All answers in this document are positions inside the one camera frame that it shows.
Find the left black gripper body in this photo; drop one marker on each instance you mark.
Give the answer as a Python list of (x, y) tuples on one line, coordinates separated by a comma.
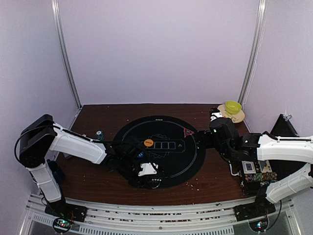
[(126, 165)]

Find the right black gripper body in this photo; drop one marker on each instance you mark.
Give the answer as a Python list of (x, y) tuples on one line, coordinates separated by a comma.
[(207, 144)]

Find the red triangular dealer marker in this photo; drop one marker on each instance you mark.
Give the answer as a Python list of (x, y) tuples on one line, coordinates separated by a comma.
[(188, 132)]

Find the orange big blind button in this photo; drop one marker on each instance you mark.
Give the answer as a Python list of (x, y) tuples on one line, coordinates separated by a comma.
[(148, 142)]

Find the green poker chip stack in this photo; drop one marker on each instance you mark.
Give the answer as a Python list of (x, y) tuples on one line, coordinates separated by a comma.
[(99, 135)]

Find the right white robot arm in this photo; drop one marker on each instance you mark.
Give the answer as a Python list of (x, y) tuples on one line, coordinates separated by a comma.
[(224, 137)]

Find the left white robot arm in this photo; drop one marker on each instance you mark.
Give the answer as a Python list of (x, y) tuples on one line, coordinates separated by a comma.
[(45, 135)]

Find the beige plate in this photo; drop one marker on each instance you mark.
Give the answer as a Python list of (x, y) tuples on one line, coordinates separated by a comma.
[(236, 118)]

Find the round black poker mat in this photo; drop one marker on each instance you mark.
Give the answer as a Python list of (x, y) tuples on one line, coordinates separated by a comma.
[(178, 156)]

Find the green plastic bowl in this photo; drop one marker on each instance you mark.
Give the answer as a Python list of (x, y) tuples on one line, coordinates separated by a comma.
[(233, 107)]

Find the playing card deck in case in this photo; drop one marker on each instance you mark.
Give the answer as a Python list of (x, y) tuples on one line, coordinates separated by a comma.
[(248, 167)]

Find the black poker case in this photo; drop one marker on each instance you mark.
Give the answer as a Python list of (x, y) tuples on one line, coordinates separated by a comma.
[(281, 127)]

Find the dark blue mug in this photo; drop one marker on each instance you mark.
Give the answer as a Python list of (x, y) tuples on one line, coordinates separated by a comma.
[(57, 172)]

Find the poker chips row in case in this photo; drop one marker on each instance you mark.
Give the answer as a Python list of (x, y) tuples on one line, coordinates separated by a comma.
[(263, 179)]

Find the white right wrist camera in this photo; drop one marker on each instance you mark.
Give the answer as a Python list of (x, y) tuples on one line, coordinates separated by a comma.
[(215, 113)]

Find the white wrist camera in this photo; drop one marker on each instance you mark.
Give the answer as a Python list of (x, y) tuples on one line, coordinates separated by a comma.
[(148, 169), (215, 113)]

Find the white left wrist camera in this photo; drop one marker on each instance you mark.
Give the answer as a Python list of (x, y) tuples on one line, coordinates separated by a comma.
[(148, 169)]

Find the aluminium front rail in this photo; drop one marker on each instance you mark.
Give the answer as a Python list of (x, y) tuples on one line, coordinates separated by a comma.
[(200, 219)]

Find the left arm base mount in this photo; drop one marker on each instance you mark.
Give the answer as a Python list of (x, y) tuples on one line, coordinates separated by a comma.
[(65, 210)]

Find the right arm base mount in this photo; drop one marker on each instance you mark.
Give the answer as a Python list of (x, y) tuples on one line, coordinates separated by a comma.
[(260, 207)]

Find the right aluminium frame post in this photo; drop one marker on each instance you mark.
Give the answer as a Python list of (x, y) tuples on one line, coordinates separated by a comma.
[(256, 43)]

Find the aluminium frame post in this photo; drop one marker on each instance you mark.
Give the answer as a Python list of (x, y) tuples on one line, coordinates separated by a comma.
[(256, 43), (64, 53)]

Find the left aluminium frame post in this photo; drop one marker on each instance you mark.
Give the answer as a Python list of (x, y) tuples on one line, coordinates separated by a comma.
[(64, 53)]

